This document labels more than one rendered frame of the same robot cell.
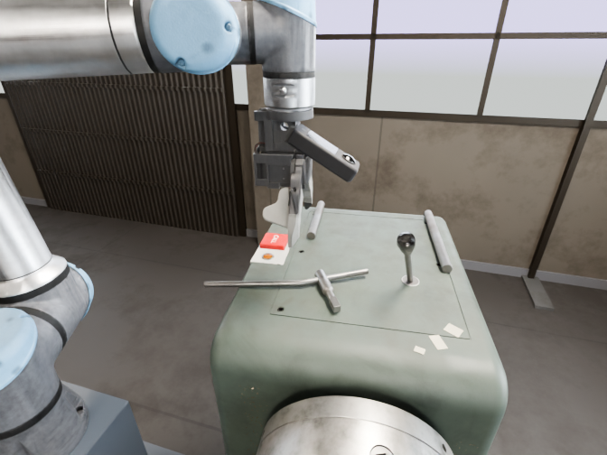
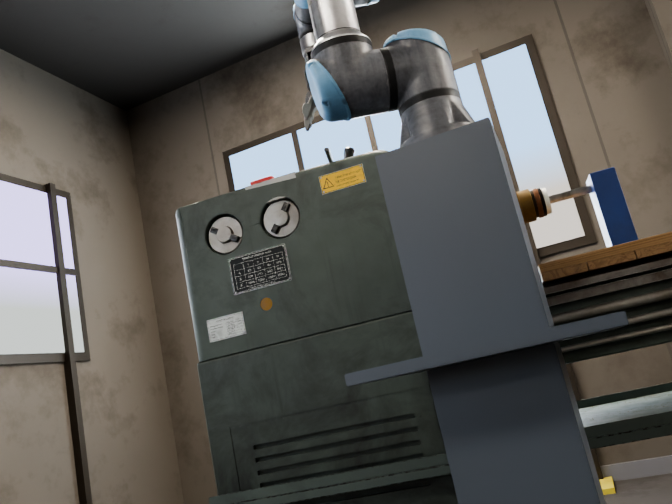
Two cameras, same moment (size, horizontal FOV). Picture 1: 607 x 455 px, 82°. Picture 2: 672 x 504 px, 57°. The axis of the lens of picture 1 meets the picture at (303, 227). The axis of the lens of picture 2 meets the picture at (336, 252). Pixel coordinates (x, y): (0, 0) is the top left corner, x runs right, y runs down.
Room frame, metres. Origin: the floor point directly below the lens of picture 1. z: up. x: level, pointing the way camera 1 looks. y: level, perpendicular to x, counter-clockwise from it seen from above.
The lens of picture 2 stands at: (0.52, 1.53, 0.73)
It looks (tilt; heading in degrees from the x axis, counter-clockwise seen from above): 13 degrees up; 273
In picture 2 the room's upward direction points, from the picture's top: 12 degrees counter-clockwise
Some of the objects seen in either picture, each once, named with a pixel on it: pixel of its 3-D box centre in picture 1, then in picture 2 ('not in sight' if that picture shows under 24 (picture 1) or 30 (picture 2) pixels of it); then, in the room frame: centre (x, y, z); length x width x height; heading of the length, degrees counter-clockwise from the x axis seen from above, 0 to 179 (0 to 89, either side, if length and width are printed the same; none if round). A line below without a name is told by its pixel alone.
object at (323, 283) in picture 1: (327, 290); not in sight; (0.54, -0.05, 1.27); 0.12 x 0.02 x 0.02; 14
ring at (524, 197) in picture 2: not in sight; (525, 206); (0.11, -0.04, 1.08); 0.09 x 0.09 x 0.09; 80
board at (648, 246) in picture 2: not in sight; (599, 267); (-0.01, -0.02, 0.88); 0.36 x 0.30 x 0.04; 80
